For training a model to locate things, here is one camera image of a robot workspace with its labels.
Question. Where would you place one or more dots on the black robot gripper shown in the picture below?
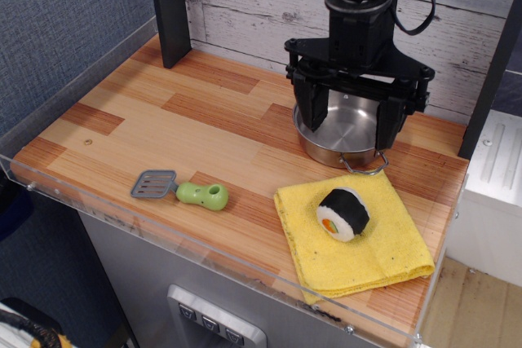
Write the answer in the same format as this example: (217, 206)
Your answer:
(359, 43)

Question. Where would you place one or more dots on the plush sushi roll toy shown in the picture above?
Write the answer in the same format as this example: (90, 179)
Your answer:
(343, 214)

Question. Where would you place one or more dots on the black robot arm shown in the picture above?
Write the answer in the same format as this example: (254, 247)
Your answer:
(365, 86)

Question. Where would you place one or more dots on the small steel pot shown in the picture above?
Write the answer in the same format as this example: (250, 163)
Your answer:
(346, 137)

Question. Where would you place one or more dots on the yellow folded cloth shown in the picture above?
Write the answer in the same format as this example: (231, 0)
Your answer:
(389, 250)

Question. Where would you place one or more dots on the white ribbed box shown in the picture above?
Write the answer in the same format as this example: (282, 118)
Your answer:
(486, 232)

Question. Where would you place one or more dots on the silver toy fridge cabinet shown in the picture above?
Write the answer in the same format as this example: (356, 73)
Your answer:
(227, 290)

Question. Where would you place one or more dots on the silver dispenser button panel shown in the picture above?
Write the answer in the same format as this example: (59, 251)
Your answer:
(204, 324)

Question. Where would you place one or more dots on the black vertical post right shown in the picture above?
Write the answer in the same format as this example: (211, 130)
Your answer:
(510, 13)

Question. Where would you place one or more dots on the toy spatula green handle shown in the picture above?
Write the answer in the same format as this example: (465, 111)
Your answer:
(156, 184)

